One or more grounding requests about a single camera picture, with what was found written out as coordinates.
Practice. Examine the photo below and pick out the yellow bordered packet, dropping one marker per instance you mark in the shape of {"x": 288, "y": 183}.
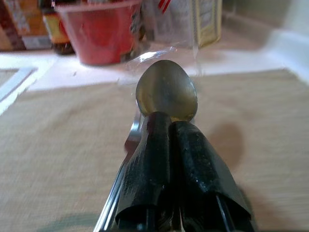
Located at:
{"x": 208, "y": 21}

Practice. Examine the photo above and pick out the beige woven placemat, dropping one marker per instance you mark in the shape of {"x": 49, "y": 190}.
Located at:
{"x": 60, "y": 145}

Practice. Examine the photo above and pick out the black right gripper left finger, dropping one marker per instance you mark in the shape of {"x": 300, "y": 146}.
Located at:
{"x": 152, "y": 169}

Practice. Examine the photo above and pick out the white counter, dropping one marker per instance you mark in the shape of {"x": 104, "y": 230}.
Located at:
{"x": 36, "y": 63}

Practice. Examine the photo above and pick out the red plastic cup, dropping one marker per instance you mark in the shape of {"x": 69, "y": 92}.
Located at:
{"x": 101, "y": 36}

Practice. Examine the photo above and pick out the brown sauce bottle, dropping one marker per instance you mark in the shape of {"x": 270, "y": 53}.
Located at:
{"x": 58, "y": 31}

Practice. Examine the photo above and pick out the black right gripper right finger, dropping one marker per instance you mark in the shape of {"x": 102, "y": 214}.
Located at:
{"x": 200, "y": 174}

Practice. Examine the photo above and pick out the clear plastic bag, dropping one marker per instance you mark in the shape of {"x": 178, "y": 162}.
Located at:
{"x": 173, "y": 21}

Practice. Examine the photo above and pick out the printed cardboard box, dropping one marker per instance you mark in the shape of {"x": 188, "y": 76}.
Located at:
{"x": 21, "y": 21}

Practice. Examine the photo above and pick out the silver metal spoon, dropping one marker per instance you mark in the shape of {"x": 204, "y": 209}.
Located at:
{"x": 166, "y": 91}

